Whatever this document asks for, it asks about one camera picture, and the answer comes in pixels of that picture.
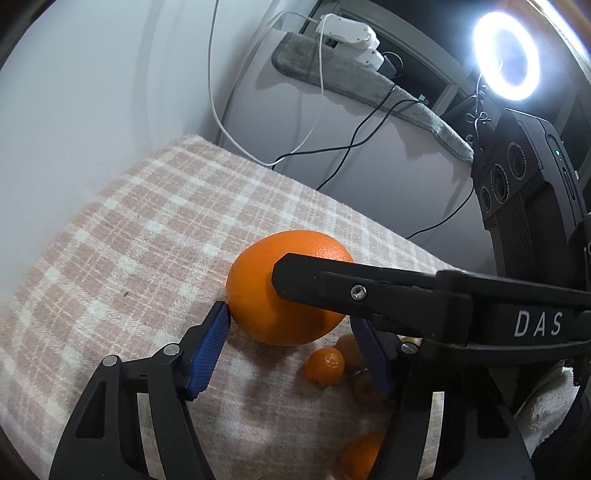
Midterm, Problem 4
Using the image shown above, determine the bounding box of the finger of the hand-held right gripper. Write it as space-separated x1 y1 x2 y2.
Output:
271 252 472 347

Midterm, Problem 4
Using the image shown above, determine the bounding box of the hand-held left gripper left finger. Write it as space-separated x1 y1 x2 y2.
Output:
48 300 232 480

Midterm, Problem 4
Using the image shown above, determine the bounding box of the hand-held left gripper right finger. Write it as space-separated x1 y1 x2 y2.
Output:
348 316 532 480

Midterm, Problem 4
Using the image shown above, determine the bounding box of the yellow-brown round fruit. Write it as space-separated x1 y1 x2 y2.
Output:
335 333 366 372

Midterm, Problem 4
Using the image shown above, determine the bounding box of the green-brown kiwi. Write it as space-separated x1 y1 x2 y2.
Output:
353 370 384 402

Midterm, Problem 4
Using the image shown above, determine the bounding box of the small tangerine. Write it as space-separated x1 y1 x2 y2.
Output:
304 347 346 387
341 434 385 480

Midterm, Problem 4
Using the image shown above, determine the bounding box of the large orange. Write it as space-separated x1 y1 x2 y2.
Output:
226 230 356 347

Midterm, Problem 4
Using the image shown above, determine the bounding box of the person's right hand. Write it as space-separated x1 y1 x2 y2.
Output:
519 362 585 455

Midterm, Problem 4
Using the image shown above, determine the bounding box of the pink plaid blanket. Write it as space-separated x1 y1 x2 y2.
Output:
0 135 467 480

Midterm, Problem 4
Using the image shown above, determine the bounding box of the grey fleece mat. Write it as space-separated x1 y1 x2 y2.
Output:
271 32 475 162

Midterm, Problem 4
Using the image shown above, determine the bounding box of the black power adapter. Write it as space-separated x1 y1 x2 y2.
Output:
379 53 403 77

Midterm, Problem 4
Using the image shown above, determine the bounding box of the white charger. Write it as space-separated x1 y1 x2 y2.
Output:
355 46 385 73

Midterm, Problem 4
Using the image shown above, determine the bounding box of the white power strip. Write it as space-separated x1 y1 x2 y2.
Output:
316 13 380 51

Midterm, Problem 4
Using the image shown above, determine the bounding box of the black ring light cable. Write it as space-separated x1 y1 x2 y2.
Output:
405 76 491 240

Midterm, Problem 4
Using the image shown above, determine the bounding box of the white ring light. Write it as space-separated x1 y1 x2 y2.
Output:
472 10 540 101

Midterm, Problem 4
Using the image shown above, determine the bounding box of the white cable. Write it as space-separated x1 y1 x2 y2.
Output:
208 0 325 167

